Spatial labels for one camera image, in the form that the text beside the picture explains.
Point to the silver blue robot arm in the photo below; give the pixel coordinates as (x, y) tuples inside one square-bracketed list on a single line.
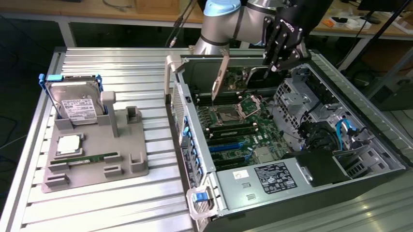
[(221, 24)]

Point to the green motherboard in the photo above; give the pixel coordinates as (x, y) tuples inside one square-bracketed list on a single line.
[(264, 135)]

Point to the perforated metal drive cage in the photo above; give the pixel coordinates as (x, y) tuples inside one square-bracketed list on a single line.
[(290, 101)]

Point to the thin metal locking lever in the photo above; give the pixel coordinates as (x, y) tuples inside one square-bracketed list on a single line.
[(213, 104)]

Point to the metal disk bay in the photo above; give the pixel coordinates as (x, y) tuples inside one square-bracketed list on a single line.
[(354, 166)]

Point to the silver hard disk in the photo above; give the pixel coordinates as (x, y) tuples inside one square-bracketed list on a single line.
[(77, 106)]

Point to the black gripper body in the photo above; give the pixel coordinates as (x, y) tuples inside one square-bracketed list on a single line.
[(306, 14)]

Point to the black slanted pole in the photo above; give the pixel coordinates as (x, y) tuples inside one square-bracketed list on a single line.
[(383, 26)]

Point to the black computer tower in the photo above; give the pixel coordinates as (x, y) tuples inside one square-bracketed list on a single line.
[(392, 96)]

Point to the white black plastic device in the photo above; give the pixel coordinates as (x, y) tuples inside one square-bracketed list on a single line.
[(354, 24)]

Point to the CPU socket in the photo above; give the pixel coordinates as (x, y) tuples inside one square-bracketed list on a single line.
[(227, 116)]

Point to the grey plastic parts rack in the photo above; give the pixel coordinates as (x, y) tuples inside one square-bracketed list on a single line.
[(93, 174)]

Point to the installed RAM stick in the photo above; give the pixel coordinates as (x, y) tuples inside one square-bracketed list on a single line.
[(231, 133)]

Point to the graphics card with metal bracket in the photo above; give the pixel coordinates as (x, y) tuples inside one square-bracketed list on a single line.
[(253, 79)]

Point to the hard disk drive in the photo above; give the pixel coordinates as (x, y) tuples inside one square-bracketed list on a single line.
[(52, 77)]

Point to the blue case release latch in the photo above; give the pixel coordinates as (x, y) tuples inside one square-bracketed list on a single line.
[(199, 197)]

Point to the grey power supply unit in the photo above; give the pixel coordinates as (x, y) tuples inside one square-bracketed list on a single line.
[(231, 193)]

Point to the metal socket cover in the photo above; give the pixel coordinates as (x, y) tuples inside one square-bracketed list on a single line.
[(249, 105)]

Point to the black plastic cover block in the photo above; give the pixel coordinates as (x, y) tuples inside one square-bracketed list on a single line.
[(315, 166)]

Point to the small orange box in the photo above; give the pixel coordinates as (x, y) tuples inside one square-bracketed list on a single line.
[(327, 23)]

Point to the green loose RAM stick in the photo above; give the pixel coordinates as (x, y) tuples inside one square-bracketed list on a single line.
[(86, 159)]

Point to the silver CPU chip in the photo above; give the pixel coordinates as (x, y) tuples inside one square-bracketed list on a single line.
[(68, 145)]

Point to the open black PC case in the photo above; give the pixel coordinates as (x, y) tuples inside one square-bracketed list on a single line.
[(354, 193)]

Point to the long wooden workbench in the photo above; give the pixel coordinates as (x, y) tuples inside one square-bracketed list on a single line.
[(96, 13)]

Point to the silver chipset heatsink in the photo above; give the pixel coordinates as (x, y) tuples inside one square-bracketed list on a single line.
[(263, 154)]

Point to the long expansion slot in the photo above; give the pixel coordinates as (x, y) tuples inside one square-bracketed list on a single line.
[(233, 164), (229, 158), (225, 147)]

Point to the black monitor with stand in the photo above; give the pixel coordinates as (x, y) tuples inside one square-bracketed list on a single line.
[(370, 18)]

